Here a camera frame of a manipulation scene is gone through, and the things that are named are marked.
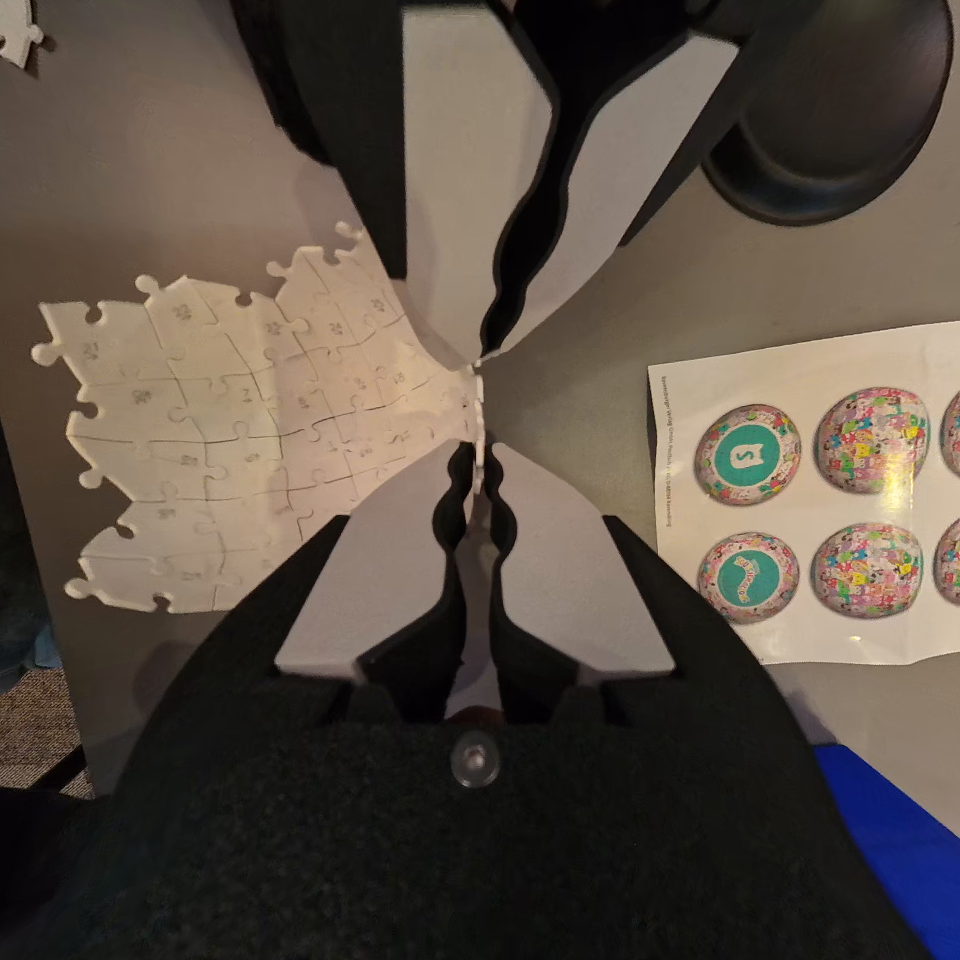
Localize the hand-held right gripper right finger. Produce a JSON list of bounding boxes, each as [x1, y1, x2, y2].
[[483, 442, 676, 725]]

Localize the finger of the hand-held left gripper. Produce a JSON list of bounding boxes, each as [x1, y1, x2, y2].
[[401, 6, 561, 365], [480, 30, 741, 360]]

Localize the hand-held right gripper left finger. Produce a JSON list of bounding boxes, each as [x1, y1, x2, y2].
[[275, 442, 477, 725]]

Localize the white puzzle ball shell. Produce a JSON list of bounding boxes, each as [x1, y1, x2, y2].
[[31, 221, 487, 615]]

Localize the black round ball stand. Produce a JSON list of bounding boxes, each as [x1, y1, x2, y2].
[[701, 0, 954, 226]]

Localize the printed instruction sheet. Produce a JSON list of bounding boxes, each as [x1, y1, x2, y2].
[[646, 321, 960, 667]]

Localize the person's blue jeans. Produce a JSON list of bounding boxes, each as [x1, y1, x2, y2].
[[0, 420, 65, 695]]

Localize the blue plastic bin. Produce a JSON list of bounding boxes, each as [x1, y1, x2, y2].
[[813, 742, 960, 960]]

